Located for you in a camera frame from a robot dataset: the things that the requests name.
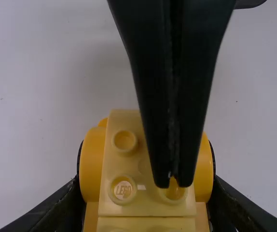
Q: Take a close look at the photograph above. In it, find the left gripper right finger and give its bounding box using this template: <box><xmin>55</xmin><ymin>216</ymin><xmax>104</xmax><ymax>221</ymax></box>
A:
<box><xmin>208</xmin><ymin>174</ymin><xmax>277</xmax><ymax>232</ymax></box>

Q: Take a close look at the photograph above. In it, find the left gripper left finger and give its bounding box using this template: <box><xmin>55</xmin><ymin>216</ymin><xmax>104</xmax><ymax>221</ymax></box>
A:
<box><xmin>0</xmin><ymin>175</ymin><xmax>89</xmax><ymax>232</ymax></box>

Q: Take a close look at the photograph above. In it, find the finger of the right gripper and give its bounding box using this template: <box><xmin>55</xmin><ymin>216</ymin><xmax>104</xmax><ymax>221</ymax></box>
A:
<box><xmin>169</xmin><ymin>0</ymin><xmax>236</xmax><ymax>188</ymax></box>
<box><xmin>106</xmin><ymin>0</ymin><xmax>176</xmax><ymax>189</ymax></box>

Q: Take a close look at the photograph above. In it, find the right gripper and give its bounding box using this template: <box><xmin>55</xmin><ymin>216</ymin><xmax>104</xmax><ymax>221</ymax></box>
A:
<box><xmin>234</xmin><ymin>0</ymin><xmax>267</xmax><ymax>11</ymax></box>

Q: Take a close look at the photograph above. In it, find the yellow toy car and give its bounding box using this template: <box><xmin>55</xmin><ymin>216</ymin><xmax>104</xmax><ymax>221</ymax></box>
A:
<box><xmin>75</xmin><ymin>109</ymin><xmax>218</xmax><ymax>232</ymax></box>

